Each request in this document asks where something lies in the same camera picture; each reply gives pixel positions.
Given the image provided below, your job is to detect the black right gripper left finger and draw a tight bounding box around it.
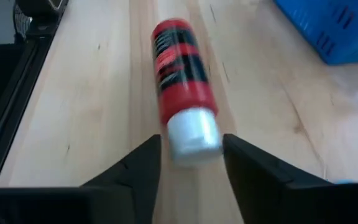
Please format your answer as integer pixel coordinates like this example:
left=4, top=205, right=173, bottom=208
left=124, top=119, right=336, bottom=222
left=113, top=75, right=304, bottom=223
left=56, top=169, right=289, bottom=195
left=0, top=134, right=162, bottom=224

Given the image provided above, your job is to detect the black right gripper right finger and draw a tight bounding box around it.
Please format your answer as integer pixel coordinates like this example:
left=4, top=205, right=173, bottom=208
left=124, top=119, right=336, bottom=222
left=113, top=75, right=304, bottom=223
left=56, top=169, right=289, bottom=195
left=222, top=133, right=358, bottom=224

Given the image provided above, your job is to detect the dark red paint bottle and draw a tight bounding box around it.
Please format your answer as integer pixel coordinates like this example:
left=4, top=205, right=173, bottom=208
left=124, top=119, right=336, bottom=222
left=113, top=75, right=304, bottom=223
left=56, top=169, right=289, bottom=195
left=150, top=17, right=224, bottom=168

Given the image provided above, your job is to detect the blue plastic basket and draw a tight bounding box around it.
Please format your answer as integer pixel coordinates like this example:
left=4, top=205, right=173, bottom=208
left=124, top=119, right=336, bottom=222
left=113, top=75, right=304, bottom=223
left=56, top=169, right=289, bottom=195
left=273, top=0, right=358, bottom=66

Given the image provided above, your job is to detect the black aluminium table frame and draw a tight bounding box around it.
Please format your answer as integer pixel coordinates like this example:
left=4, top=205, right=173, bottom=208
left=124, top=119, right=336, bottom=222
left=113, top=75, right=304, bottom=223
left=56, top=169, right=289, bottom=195
left=0, top=0, right=71, bottom=189

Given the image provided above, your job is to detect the black sleeved cable bundle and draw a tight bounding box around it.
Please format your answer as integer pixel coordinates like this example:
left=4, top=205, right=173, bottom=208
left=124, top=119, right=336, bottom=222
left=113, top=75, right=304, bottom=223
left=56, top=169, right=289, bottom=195
left=12, top=0, right=70, bottom=40

